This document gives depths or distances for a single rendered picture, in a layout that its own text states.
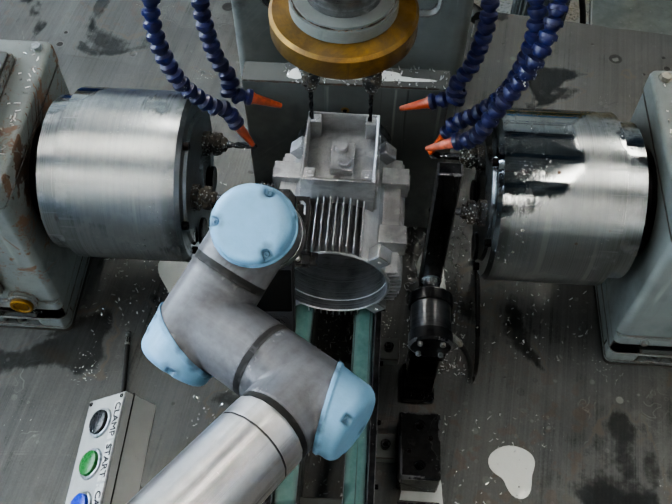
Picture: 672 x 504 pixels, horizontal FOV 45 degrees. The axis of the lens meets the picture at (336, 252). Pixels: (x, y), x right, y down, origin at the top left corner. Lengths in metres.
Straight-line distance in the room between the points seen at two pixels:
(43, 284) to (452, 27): 0.72
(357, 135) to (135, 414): 0.48
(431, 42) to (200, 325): 0.70
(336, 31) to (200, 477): 0.53
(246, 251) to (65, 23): 1.24
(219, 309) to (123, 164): 0.43
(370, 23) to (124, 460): 0.57
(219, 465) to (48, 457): 0.70
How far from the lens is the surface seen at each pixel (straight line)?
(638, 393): 1.37
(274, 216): 0.71
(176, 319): 0.74
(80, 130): 1.15
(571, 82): 1.74
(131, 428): 1.01
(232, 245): 0.71
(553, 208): 1.10
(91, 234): 1.17
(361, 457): 1.13
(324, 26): 0.95
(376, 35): 0.97
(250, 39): 1.30
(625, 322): 1.29
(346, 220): 1.09
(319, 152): 1.14
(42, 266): 1.27
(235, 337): 0.72
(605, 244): 1.13
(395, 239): 1.10
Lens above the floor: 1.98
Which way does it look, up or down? 57 degrees down
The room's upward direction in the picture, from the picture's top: straight up
